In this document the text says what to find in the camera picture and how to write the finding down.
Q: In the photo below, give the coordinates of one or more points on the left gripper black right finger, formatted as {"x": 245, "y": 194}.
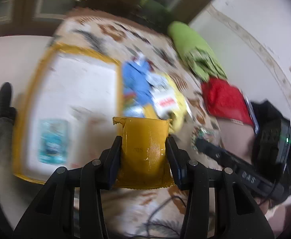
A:
{"x": 237, "y": 214}

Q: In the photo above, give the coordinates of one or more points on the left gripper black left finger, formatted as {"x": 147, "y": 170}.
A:
{"x": 51, "y": 213}

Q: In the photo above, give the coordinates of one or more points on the bag of colourful sticks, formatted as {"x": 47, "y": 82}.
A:
{"x": 202, "y": 133}

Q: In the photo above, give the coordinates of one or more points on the yellow foil sachet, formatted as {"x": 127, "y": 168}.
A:
{"x": 144, "y": 164}

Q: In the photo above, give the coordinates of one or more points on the leaf-patterned beige blanket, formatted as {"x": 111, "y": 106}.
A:
{"x": 156, "y": 213}

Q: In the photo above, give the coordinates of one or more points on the cartoon tissue pack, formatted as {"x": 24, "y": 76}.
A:
{"x": 53, "y": 144}

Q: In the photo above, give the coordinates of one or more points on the yellow microfiber cloth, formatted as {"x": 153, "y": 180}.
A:
{"x": 177, "y": 115}

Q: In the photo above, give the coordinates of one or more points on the white foam tray yellow tape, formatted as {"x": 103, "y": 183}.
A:
{"x": 75, "y": 84}

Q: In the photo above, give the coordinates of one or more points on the white sachet red text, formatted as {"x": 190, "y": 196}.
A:
{"x": 165, "y": 102}

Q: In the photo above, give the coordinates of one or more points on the black boot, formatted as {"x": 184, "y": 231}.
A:
{"x": 6, "y": 110}

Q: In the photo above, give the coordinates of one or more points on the green folded quilt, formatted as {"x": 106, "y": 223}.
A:
{"x": 195, "y": 52}

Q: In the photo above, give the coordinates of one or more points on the blue microfiber cloth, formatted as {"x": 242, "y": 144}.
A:
{"x": 136, "y": 89}

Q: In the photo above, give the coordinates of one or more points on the black camera box green light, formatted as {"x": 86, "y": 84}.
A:
{"x": 271, "y": 146}

